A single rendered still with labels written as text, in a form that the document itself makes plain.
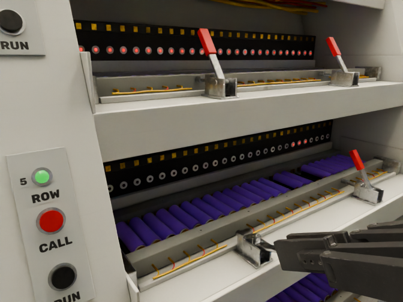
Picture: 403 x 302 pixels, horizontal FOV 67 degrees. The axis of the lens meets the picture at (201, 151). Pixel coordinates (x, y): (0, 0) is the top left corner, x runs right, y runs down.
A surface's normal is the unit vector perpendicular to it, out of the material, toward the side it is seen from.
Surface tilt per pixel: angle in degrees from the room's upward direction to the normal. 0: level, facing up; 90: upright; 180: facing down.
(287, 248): 90
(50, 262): 90
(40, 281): 90
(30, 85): 90
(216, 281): 21
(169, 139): 111
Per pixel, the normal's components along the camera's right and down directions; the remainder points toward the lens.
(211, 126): 0.58, 0.25
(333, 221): 0.00, -0.95
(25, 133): 0.54, -0.11
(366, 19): -0.82, 0.17
